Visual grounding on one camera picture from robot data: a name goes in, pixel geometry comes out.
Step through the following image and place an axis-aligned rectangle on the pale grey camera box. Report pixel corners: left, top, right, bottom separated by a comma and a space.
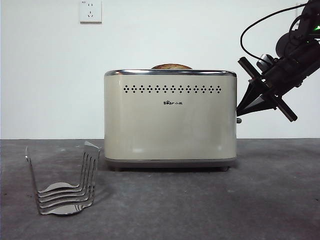
256, 53, 278, 68

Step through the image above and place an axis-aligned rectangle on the brown bread slice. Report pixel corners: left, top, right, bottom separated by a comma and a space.
150, 63, 194, 70

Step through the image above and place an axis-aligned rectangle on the cream two-slot toaster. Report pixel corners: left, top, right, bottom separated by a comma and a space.
103, 68, 238, 172

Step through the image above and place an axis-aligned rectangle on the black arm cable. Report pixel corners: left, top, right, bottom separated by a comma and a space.
240, 1, 310, 62

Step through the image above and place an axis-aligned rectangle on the white wall socket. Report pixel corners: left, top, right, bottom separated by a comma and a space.
79, 0, 103, 25

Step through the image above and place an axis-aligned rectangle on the shiny metal bread rack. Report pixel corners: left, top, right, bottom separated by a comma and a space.
24, 140, 102, 217

